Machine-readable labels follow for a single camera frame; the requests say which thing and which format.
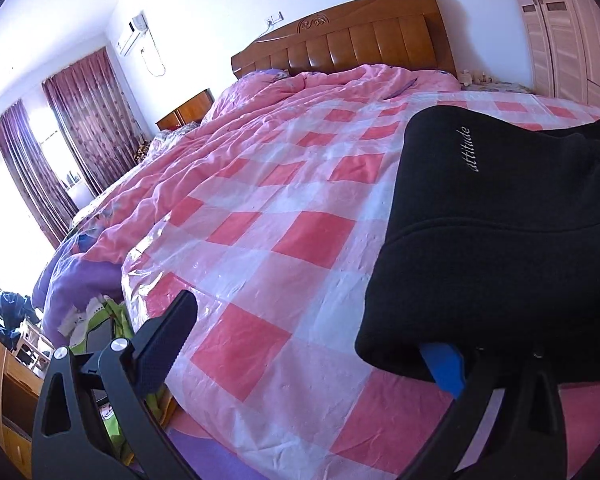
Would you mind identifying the wooden headboard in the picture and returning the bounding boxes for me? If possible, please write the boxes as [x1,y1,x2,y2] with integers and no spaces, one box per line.
[230,0,458,81]

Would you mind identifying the light wooden wardrobe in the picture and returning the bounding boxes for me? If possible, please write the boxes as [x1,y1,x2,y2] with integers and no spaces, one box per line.
[501,0,600,122]

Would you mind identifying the green bag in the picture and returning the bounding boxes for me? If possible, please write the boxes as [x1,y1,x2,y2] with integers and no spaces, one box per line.
[69,294,177,467]

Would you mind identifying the wooden chair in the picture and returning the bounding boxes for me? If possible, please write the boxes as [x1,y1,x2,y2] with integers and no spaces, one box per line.
[16,322,56,375]

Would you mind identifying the dark red curtain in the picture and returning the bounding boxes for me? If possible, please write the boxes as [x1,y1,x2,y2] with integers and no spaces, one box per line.
[42,47,137,197]
[0,99,82,249]

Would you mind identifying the brown wooden nightstand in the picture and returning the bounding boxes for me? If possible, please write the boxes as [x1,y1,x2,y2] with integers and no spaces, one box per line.
[154,88,216,132]

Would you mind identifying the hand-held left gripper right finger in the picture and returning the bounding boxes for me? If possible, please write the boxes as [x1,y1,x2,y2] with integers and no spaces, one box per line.
[394,343,569,480]

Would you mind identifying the small items on nightstand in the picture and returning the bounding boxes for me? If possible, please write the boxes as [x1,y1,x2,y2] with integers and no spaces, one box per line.
[454,69,497,87]

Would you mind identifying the wooden cabinet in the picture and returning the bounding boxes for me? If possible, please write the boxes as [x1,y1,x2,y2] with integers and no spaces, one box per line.
[0,329,47,480]

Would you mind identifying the purple blanket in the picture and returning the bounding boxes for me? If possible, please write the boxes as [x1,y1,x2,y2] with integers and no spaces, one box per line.
[34,229,127,347]

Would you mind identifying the white air conditioner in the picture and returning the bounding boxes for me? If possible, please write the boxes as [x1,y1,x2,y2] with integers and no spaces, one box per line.
[116,9,149,56]

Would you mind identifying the pink checkered plastic sheet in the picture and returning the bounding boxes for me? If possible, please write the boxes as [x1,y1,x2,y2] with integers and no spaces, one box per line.
[121,86,600,480]

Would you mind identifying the black pants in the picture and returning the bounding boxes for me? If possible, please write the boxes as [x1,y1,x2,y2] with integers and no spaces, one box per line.
[353,102,600,387]

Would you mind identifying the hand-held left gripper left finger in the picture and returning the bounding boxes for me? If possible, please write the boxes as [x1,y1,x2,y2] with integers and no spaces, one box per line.
[31,289,202,480]

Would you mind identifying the nightstand with floral cover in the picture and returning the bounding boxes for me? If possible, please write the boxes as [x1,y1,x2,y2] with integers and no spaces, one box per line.
[459,80,537,96]

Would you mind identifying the pink quilt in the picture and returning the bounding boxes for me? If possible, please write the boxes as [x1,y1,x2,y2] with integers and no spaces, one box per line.
[69,62,462,272]

